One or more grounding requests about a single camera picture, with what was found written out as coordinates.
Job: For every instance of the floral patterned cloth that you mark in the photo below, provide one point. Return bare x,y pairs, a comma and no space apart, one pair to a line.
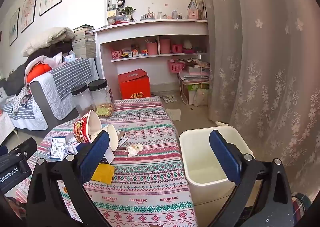
22,99

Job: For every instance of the white paper cup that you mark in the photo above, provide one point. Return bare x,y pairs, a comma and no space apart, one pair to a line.
112,136

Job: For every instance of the patterned striped tablecloth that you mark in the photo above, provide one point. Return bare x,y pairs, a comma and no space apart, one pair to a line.
150,167

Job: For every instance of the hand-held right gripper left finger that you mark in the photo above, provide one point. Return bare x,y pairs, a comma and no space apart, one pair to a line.
96,156

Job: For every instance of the stack of papers and folders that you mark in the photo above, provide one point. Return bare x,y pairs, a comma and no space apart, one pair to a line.
193,75

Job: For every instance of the red instant noodle cup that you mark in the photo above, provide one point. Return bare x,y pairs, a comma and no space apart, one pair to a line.
83,129

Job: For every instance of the black-haired hanging doll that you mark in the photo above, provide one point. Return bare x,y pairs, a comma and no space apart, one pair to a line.
121,2

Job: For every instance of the pink storage bin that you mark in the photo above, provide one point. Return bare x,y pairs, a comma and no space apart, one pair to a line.
165,46

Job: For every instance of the dark brown blanket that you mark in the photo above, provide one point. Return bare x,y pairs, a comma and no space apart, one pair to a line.
57,49

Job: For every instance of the orange cushion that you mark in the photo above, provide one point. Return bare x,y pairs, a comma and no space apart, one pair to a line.
37,73

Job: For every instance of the framed blue picture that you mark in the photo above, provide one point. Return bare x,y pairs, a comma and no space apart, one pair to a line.
14,26

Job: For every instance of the light blue box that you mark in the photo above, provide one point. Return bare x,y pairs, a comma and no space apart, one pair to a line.
69,57

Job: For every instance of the stack of books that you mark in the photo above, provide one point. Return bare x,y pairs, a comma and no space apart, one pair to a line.
85,44

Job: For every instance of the sheet of square stickers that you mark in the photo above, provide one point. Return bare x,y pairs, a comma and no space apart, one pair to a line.
168,98

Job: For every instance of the small pink basket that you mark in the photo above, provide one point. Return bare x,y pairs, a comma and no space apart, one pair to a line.
177,48

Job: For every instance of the pink house-shaped box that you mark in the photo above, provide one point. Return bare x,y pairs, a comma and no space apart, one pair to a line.
194,11

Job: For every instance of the table with dotted cloth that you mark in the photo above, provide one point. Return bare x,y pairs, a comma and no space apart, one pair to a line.
6,126

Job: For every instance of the plaid clothing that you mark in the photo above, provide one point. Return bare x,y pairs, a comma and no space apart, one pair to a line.
301,207

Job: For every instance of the grey sofa striped quilted cover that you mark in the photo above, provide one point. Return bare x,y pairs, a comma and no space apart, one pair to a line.
70,76

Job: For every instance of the pale pink garment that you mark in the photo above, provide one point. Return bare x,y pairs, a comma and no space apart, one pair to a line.
53,60

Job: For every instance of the clear jar brown snacks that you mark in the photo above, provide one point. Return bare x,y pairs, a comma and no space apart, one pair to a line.
82,101

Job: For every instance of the pink pen holder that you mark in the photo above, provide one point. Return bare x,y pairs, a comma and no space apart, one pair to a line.
152,49

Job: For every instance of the white plastic waste bin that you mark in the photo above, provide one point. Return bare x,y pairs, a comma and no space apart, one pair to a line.
200,146

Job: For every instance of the white bookshelf unit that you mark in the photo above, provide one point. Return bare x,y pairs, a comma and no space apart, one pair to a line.
150,28

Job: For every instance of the green cardboard box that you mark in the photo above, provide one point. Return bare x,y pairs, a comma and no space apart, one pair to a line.
192,88

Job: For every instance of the yellow toy car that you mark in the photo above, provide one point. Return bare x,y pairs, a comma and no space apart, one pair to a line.
125,55

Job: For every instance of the pink lattice box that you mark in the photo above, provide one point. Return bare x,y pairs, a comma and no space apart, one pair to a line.
116,55

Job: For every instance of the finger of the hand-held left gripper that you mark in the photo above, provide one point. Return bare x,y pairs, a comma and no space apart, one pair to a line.
25,148
3,150

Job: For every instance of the pen tray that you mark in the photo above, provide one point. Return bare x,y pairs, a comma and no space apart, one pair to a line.
147,16

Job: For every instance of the stained tissue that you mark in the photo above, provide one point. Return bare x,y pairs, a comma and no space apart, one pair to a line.
134,149

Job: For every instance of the small potted plant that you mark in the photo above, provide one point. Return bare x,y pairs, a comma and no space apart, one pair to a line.
129,10

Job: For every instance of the paper sheet on floor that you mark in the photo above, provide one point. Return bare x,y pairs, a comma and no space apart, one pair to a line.
173,114

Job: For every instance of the framed pink tree picture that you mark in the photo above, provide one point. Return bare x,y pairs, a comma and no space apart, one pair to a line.
29,10

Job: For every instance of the cream fleece blanket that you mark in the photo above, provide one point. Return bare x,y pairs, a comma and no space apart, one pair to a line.
47,39

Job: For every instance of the yellow packet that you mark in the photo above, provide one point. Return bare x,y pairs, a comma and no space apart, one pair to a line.
103,174

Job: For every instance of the floral lace curtain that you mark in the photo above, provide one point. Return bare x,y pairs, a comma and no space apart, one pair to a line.
262,66

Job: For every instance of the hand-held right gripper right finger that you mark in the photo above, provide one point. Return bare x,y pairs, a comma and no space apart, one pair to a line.
225,159

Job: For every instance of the plush toy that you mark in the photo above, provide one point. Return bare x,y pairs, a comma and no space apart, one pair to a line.
188,46

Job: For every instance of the large pink basket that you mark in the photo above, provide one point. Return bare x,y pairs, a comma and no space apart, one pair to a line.
176,67

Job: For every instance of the clear jar gold label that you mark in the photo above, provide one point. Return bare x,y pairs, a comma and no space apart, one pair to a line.
101,96

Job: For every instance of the red cardboard box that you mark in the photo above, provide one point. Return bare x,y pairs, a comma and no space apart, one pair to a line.
135,84

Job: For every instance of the blue box white label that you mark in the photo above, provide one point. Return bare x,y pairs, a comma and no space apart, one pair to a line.
57,148

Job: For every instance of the white mesh bag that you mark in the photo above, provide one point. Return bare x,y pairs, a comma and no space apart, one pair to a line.
201,98

